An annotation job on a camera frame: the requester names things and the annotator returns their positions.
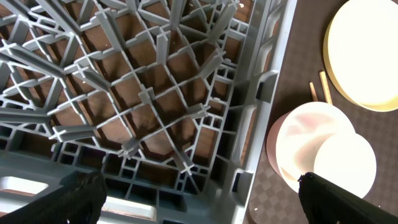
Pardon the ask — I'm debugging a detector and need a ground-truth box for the wooden chopstick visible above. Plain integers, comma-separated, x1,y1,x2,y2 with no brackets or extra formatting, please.
319,71,333,105
308,82,318,101

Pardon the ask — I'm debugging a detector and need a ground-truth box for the upper wooden chopstick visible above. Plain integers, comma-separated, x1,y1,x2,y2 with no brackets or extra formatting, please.
319,71,333,105

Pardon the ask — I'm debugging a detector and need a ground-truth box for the lower wooden chopstick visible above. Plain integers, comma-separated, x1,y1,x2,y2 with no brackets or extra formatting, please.
308,82,318,101

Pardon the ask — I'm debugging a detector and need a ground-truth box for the pink bowl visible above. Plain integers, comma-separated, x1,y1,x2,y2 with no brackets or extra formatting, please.
266,101,355,192

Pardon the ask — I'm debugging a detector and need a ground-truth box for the white cup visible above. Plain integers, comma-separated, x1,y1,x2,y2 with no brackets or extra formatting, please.
313,133,377,198

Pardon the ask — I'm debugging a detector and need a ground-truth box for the grey plastic dishwasher rack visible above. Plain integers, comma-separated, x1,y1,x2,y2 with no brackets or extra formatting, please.
1,0,297,223

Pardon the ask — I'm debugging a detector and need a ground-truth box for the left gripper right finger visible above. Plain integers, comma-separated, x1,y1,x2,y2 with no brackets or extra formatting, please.
298,172,397,224

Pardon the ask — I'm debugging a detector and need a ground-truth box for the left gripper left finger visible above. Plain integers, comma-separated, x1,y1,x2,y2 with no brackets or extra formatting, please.
1,171,107,224

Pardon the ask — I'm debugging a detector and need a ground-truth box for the dark brown serving tray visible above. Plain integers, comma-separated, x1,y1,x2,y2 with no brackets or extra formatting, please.
245,0,397,223

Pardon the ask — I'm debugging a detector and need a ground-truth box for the yellow round plate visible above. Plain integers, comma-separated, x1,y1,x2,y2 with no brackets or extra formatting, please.
323,0,397,112

